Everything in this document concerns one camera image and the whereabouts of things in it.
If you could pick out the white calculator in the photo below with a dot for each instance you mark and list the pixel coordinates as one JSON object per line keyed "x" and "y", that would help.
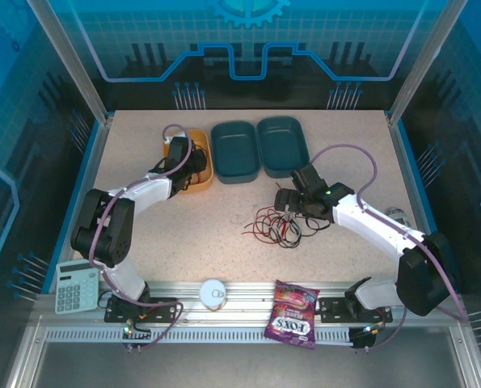
{"x": 76, "y": 287}

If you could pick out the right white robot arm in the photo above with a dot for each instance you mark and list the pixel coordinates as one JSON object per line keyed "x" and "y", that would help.
{"x": 365, "y": 222}

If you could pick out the blue printed back panel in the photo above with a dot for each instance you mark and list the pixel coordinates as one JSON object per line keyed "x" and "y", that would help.
{"x": 240, "y": 40}

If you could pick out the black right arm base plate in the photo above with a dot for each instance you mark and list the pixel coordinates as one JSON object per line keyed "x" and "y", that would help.
{"x": 333, "y": 309}

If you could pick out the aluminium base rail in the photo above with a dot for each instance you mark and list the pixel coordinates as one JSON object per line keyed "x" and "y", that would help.
{"x": 248, "y": 291}

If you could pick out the small black controller board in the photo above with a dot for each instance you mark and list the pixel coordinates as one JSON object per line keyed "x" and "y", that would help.
{"x": 135, "y": 335}
{"x": 363, "y": 337}

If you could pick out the orange plastic bin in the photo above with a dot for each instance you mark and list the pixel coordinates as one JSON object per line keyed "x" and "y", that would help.
{"x": 201, "y": 137}

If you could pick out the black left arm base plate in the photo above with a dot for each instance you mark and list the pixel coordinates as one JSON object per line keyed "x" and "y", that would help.
{"x": 163, "y": 309}

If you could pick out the teal plastic bin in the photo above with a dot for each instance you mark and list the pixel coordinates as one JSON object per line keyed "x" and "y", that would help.
{"x": 235, "y": 149}
{"x": 282, "y": 143}

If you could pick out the purple Fox's candy bag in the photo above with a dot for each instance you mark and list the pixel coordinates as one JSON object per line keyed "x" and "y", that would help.
{"x": 290, "y": 319}

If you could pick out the aluminium frame post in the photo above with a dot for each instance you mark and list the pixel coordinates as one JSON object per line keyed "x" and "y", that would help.
{"x": 422, "y": 60}
{"x": 74, "y": 68}

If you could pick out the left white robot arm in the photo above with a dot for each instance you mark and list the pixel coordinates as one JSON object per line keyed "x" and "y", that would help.
{"x": 151, "y": 190}

